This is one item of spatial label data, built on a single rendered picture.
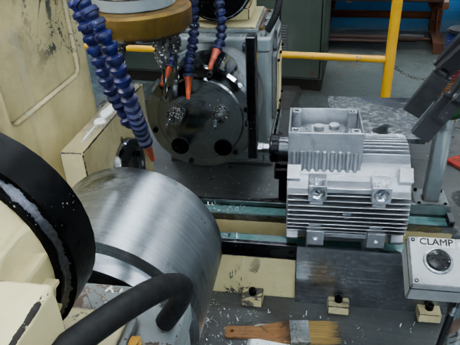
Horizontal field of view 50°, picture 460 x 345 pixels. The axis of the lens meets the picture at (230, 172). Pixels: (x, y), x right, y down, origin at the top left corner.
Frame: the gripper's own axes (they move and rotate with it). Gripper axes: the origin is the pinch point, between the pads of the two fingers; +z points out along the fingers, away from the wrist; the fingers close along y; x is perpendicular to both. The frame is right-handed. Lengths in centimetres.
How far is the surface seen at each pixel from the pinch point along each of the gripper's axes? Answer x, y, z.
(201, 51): -35, -36, 23
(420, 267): 4.8, 20.2, 12.4
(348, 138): -6.8, -0.7, 10.2
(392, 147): 1.3, -4.0, 9.1
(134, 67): -94, -321, 177
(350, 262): 6.5, 2.2, 29.2
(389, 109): 18, -63, 22
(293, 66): 20, -307, 103
